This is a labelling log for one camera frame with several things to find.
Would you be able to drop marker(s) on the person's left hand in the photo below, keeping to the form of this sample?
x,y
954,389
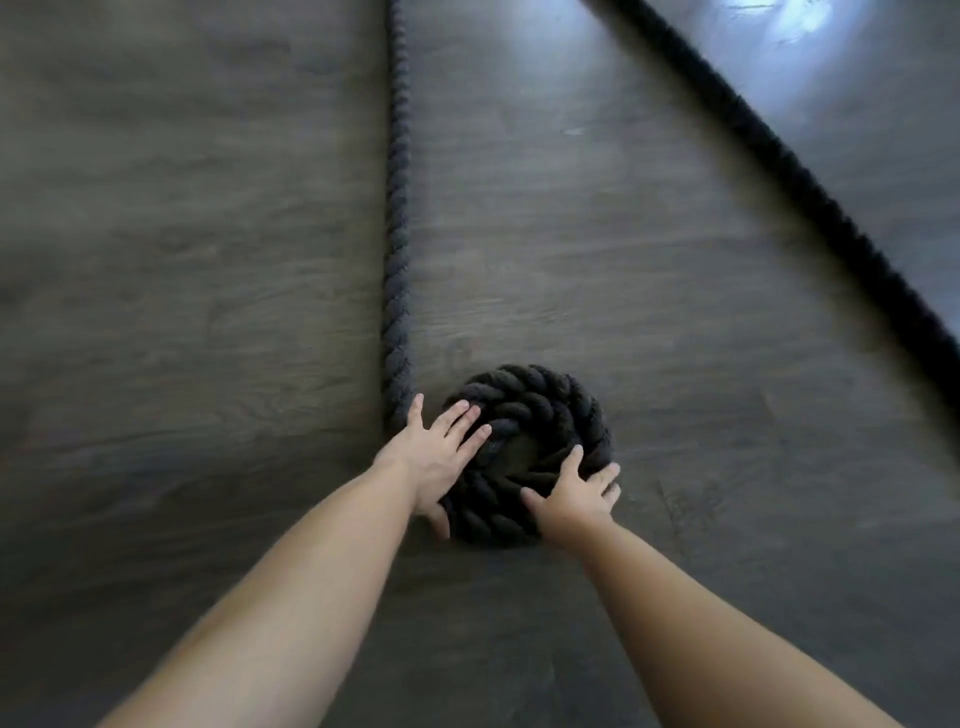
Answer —
x,y
427,465

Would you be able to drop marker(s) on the person's right hand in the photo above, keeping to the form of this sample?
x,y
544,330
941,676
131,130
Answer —
x,y
577,506

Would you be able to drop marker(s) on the person's left forearm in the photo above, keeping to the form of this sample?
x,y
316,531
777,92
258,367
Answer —
x,y
285,622

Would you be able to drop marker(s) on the person's right forearm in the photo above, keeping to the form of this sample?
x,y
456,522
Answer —
x,y
712,652

